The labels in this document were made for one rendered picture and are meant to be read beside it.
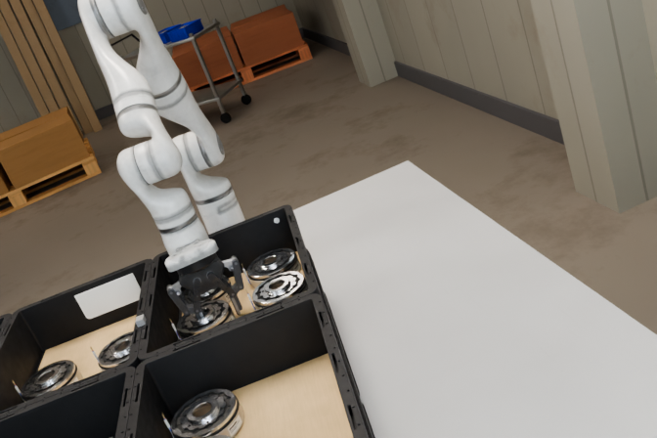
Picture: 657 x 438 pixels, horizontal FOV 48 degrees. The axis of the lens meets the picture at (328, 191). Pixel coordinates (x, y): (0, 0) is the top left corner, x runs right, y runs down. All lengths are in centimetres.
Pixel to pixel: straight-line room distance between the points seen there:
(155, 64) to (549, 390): 91
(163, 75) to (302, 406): 71
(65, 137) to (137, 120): 516
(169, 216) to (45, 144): 519
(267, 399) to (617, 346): 54
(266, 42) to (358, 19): 202
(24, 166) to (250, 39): 254
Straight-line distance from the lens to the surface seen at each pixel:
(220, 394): 115
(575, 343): 127
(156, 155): 124
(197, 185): 169
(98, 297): 158
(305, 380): 115
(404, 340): 138
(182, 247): 128
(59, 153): 645
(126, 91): 130
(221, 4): 880
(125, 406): 110
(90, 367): 149
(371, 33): 575
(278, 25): 755
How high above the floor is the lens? 147
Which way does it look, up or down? 21 degrees down
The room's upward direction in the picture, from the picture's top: 21 degrees counter-clockwise
